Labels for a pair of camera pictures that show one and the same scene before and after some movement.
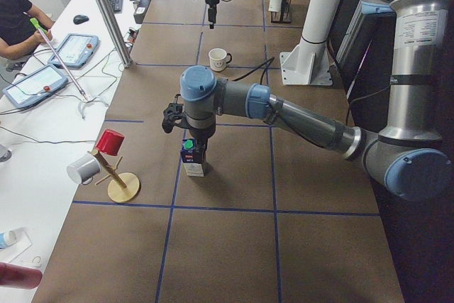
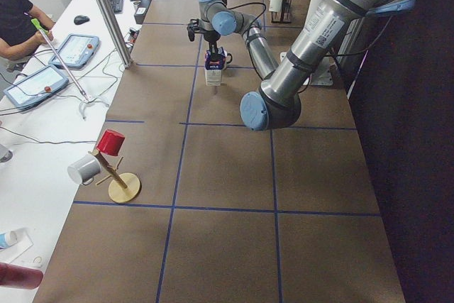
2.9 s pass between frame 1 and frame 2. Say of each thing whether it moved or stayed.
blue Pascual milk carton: moved
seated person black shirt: stayed
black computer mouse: stayed
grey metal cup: stayed
